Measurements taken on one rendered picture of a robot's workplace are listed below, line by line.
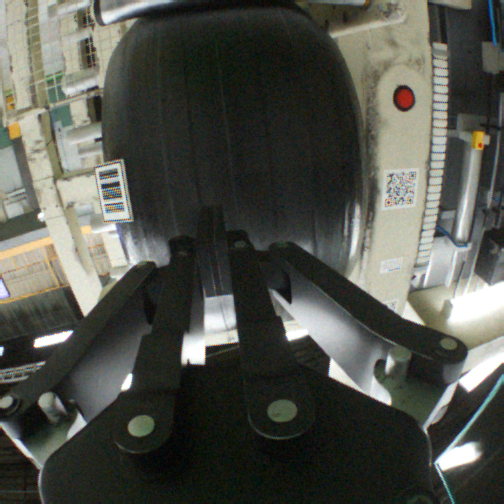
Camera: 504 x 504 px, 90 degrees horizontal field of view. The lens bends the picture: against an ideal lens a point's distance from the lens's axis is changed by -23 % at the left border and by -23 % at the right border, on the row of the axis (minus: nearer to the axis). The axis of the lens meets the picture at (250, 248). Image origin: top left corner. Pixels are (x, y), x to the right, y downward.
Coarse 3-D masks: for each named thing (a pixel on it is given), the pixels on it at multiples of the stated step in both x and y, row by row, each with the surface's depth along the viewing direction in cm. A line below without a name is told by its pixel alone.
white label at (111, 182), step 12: (96, 168) 29; (108, 168) 28; (120, 168) 28; (96, 180) 29; (108, 180) 29; (120, 180) 28; (108, 192) 29; (120, 192) 29; (108, 204) 30; (120, 204) 29; (108, 216) 30; (120, 216) 30; (132, 216) 29
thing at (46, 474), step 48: (192, 384) 7; (240, 384) 7; (336, 384) 7; (96, 432) 6; (192, 432) 6; (240, 432) 6; (336, 432) 5; (384, 432) 5; (48, 480) 4; (96, 480) 4; (144, 480) 5; (192, 480) 5; (240, 480) 5; (288, 480) 5; (336, 480) 4; (384, 480) 4
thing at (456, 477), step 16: (496, 384) 61; (496, 400) 61; (480, 416) 67; (496, 416) 60; (464, 432) 73; (480, 432) 66; (496, 432) 58; (448, 448) 80; (464, 448) 72; (480, 448) 64; (496, 448) 57; (448, 464) 79; (464, 464) 70; (480, 464) 62; (496, 464) 55; (448, 480) 77; (464, 480) 68; (480, 480) 60; (496, 480) 53; (464, 496) 66; (480, 496) 58; (496, 496) 51
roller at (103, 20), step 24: (96, 0) 27; (120, 0) 27; (144, 0) 28; (168, 0) 28; (192, 0) 29; (216, 0) 30; (240, 0) 30; (264, 0) 31; (288, 0) 31; (312, 0) 31; (336, 0) 31; (360, 0) 31
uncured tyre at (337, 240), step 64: (128, 64) 28; (192, 64) 27; (256, 64) 27; (320, 64) 28; (128, 128) 27; (192, 128) 27; (256, 128) 28; (320, 128) 28; (192, 192) 29; (256, 192) 29; (320, 192) 30; (128, 256) 34; (320, 256) 34
